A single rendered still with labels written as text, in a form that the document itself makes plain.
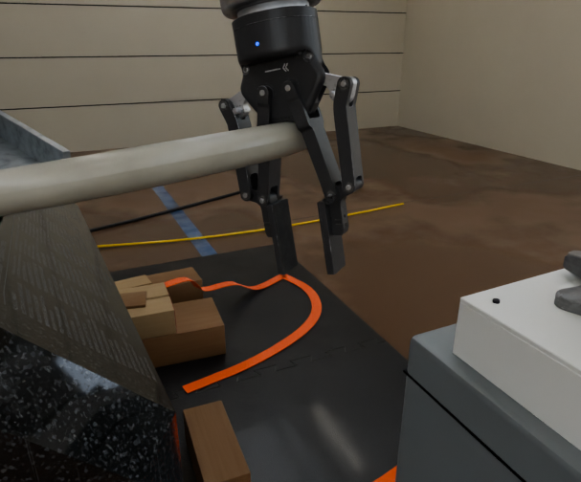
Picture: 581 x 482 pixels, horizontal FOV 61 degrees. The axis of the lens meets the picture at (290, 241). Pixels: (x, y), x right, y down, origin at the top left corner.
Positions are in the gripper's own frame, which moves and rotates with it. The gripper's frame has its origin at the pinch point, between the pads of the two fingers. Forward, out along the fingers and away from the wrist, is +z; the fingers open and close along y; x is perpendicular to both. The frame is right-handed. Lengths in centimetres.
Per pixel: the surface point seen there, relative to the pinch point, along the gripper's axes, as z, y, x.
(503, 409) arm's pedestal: 22.0, -15.9, -8.7
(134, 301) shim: 46, 118, -83
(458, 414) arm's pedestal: 25.8, -10.4, -12.1
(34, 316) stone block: 12, 50, -3
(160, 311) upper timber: 49, 106, -83
